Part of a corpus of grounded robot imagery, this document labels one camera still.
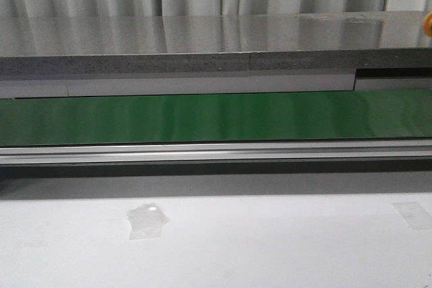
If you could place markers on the clear tape patch right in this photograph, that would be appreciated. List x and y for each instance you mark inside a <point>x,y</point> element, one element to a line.
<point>414,214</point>

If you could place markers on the green conveyor belt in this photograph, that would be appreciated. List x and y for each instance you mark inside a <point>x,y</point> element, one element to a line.
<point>216,117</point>

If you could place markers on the clear tape patch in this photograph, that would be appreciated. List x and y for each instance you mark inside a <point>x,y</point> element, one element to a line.
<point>414,214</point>
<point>146,221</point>

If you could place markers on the clear tape patch left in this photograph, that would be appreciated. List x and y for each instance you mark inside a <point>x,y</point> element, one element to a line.
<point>146,221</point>

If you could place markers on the aluminium conveyor front rail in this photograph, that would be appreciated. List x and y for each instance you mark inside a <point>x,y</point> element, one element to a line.
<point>229,151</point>

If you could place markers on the grey conveyor back rail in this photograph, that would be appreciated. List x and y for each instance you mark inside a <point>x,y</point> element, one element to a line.
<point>297,80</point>

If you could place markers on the yellow mushroom push button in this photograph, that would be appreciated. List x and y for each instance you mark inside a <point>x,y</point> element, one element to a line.
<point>427,24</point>

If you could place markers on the grey far table slab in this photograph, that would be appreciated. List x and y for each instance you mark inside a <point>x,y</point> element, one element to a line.
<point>378,42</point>

